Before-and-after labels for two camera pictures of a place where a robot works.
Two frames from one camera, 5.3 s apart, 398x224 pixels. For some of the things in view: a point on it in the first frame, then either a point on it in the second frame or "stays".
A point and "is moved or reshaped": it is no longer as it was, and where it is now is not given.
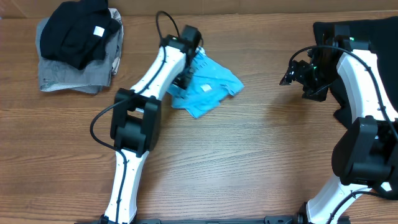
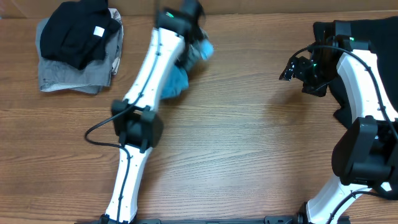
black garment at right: (381, 33) stays
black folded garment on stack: (76, 32) stays
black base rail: (267, 219) stays
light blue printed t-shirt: (209, 83) is moved or reshaped
